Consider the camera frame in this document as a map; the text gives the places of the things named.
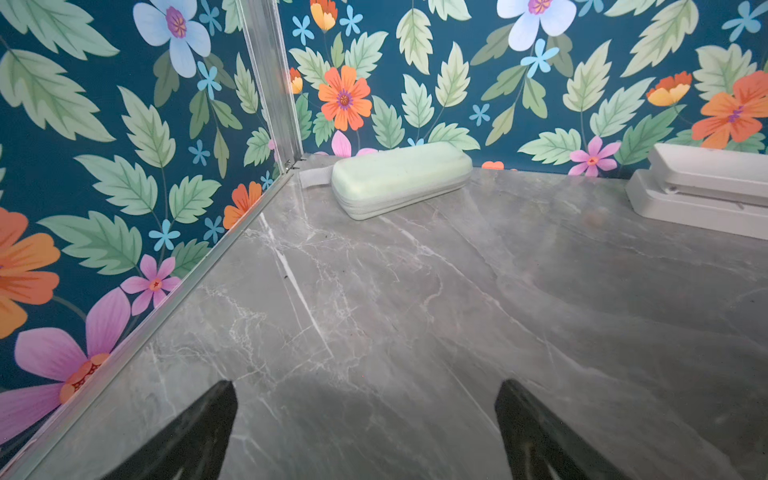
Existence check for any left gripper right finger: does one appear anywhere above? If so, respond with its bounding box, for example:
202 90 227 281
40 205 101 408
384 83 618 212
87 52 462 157
494 379 627 479

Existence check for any white plastic box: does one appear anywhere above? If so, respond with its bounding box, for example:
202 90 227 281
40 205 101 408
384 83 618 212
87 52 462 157
626 143 767 240

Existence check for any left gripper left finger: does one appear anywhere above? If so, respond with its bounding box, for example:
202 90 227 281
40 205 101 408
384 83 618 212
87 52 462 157
105 380 238 479

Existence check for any mint green case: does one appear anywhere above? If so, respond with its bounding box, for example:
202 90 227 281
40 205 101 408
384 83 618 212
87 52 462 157
299 142 473 221

